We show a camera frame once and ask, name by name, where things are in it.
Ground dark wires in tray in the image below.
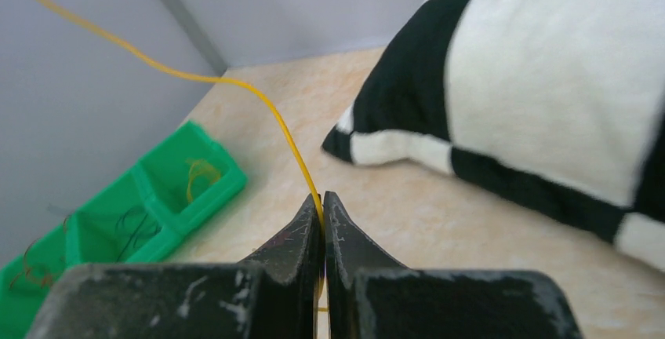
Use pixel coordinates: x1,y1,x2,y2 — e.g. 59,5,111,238
114,205,163,262

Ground thin yellow cable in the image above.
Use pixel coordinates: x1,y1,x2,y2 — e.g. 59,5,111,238
0,0,329,312

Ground black white checkered pillow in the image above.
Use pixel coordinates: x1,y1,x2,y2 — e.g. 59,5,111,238
322,0,664,270

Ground brown wires in tray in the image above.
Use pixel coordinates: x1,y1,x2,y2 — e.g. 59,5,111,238
7,214,71,292

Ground green compartment tray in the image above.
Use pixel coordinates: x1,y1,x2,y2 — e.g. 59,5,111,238
1,121,247,338

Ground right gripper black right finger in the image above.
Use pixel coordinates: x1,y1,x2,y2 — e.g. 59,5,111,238
323,191,407,338

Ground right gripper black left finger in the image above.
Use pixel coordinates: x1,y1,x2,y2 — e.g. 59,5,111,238
240,196,323,338

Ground yellow wires in tray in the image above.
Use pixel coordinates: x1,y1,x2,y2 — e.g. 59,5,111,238
185,159,223,203

